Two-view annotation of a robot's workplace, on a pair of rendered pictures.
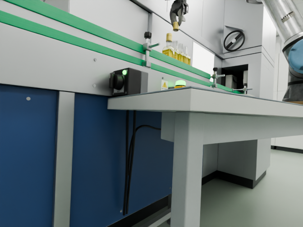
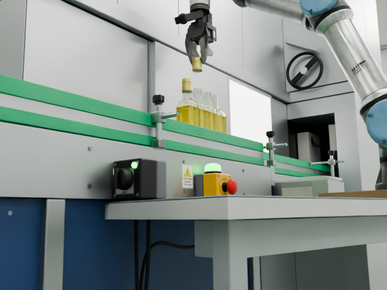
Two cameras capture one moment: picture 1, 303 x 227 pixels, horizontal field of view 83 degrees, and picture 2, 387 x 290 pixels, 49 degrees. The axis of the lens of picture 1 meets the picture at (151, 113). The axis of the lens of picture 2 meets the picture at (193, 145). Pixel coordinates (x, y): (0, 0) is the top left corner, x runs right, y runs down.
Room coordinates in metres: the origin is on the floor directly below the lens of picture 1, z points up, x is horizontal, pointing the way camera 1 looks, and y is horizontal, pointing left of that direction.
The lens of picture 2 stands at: (-0.35, 0.07, 0.72)
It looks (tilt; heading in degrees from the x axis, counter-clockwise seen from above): 9 degrees up; 353
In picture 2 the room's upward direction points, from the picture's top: 1 degrees counter-clockwise
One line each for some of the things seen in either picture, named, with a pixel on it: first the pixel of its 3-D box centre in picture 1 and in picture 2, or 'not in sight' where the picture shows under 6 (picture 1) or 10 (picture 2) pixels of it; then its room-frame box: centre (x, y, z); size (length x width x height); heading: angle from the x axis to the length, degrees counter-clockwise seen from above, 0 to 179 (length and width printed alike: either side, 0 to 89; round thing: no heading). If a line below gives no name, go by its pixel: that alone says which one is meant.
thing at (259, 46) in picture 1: (251, 34); (335, 54); (2.01, -1.13, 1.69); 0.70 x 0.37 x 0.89; 136
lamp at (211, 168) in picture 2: (180, 83); (212, 168); (0.74, -0.12, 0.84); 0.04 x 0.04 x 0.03
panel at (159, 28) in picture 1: (188, 59); (223, 112); (1.37, -0.28, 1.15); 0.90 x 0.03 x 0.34; 136
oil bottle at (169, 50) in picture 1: (167, 64); (188, 131); (0.97, -0.08, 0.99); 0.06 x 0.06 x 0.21; 45
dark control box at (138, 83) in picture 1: (130, 85); (139, 180); (0.53, 0.07, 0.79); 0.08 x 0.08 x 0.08; 46
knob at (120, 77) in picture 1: (114, 81); (119, 178); (0.49, 0.11, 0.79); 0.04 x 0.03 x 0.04; 46
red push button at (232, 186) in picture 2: not in sight; (228, 186); (0.71, -0.16, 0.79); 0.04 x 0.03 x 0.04; 136
